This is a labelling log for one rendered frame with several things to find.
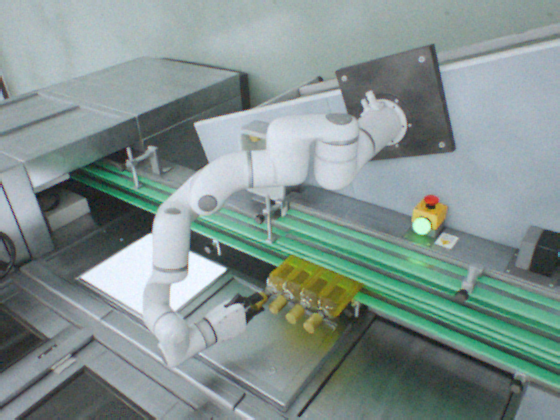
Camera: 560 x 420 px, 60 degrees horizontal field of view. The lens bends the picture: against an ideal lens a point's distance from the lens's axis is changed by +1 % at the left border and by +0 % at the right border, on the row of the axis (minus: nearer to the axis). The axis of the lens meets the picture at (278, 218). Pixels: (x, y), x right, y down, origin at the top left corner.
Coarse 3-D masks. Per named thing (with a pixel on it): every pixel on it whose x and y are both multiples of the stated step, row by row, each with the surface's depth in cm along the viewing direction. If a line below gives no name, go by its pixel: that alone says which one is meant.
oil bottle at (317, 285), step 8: (320, 272) 141; (328, 272) 141; (312, 280) 139; (320, 280) 139; (328, 280) 138; (304, 288) 136; (312, 288) 136; (320, 288) 136; (304, 296) 134; (312, 296) 134; (312, 304) 134
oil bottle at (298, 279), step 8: (304, 264) 144; (312, 264) 144; (296, 272) 142; (304, 272) 141; (312, 272) 141; (288, 280) 139; (296, 280) 139; (304, 280) 138; (288, 288) 137; (296, 288) 136; (296, 296) 137
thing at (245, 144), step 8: (240, 136) 156; (248, 136) 159; (256, 136) 152; (264, 136) 149; (240, 144) 158; (248, 144) 160; (256, 144) 163; (264, 144) 161; (256, 192) 164; (264, 192) 162; (272, 192) 162; (280, 192) 162
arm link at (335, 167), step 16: (320, 144) 106; (352, 144) 104; (368, 144) 114; (320, 160) 108; (336, 160) 106; (352, 160) 107; (368, 160) 116; (320, 176) 110; (336, 176) 108; (352, 176) 111
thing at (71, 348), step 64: (64, 256) 186; (0, 320) 160; (64, 320) 158; (128, 320) 151; (384, 320) 150; (0, 384) 138; (64, 384) 137; (128, 384) 136; (192, 384) 131; (320, 384) 130; (384, 384) 131; (448, 384) 130
